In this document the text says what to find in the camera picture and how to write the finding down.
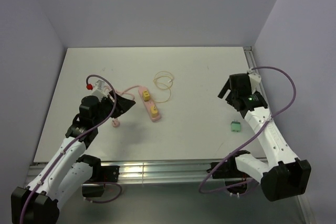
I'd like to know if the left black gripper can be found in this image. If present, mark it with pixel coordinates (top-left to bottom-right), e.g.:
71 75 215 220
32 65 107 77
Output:
93 90 135 126

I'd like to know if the pink power strip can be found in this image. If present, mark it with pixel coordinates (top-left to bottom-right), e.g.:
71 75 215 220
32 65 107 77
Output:
138 86 161 122

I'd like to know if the yellow plug adapter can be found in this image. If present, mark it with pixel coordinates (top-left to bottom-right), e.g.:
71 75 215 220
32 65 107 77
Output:
150 105 159 118

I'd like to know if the yellow plug with cable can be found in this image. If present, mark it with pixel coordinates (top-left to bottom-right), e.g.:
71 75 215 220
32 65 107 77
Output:
142 90 151 102

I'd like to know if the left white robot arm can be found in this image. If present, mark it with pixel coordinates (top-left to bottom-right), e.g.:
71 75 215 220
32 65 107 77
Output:
11 91 135 223

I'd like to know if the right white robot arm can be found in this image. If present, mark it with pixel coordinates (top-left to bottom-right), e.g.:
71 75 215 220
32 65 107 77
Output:
218 73 311 201

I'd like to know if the green plug adapter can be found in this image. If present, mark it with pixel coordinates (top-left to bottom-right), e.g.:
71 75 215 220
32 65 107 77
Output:
230 121 242 132

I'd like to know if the pink power cord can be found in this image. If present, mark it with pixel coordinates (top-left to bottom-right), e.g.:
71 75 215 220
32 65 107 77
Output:
107 84 140 128

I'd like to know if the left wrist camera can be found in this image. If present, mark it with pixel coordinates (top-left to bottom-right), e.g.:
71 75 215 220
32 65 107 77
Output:
86 80 109 101

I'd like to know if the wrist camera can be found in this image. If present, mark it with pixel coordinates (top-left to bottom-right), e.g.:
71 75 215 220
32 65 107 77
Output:
247 69 261 93
86 80 109 101

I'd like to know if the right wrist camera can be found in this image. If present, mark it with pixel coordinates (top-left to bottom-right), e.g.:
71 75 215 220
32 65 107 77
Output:
247 69 261 93

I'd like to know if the aluminium side rail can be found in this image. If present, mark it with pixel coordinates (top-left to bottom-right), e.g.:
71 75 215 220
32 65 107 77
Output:
243 46 272 112

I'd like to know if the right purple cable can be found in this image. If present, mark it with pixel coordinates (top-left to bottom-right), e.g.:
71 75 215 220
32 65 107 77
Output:
198 66 297 195

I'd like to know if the purple cable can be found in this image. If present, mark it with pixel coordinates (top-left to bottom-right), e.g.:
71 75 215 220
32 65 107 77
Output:
18 74 123 224
198 66 297 195

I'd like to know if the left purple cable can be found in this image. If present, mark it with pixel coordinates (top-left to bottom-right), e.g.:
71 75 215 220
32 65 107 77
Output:
18 74 123 224

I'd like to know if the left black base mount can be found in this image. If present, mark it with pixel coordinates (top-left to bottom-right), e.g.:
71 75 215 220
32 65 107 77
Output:
81 165 120 198

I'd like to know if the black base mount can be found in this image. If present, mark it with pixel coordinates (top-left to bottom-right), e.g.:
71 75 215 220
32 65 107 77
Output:
212 162 249 194
81 165 120 198

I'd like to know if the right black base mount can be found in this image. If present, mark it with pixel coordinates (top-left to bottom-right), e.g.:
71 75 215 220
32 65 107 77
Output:
212 162 249 194

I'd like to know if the aluminium front rail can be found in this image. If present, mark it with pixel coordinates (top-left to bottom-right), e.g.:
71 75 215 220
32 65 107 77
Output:
27 158 263 186

